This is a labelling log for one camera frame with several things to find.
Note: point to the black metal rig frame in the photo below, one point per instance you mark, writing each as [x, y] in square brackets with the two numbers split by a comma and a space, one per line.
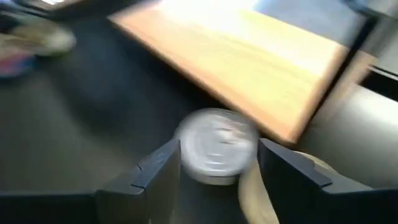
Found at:
[384, 85]

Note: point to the beige curved strip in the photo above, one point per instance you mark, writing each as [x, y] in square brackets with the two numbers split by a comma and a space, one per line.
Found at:
[255, 199]

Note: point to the green label seafood can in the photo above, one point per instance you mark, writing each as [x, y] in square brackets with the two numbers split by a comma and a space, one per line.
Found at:
[216, 146]

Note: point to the blue label seafood can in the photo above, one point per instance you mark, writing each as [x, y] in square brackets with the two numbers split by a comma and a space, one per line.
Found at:
[14, 65]
[40, 39]

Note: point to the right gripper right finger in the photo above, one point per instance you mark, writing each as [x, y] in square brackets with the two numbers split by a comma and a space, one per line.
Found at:
[295, 193]

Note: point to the black table mat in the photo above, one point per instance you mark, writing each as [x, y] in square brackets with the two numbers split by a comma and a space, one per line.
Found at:
[93, 124]

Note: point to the wooden shelf with black frame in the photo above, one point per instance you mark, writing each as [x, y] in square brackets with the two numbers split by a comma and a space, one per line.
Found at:
[236, 68]

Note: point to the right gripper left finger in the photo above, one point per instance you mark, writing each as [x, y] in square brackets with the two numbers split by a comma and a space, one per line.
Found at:
[149, 193]

